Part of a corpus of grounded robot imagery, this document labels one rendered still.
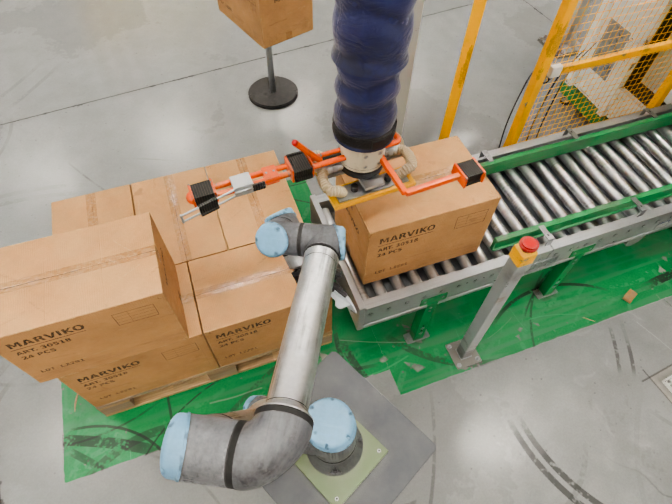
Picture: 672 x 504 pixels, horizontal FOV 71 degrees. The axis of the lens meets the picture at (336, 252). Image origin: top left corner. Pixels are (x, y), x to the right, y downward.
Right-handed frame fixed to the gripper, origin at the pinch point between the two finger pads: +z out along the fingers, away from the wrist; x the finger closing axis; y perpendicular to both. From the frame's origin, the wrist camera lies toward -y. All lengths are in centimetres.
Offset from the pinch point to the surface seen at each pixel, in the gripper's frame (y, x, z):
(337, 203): -38.8, -7.0, -29.2
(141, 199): -52, -124, -74
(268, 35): -169, -82, -139
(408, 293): -70, -16, 23
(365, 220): -55, -9, -17
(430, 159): -96, 10, -26
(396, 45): -27, 43, -63
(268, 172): -24, -17, -50
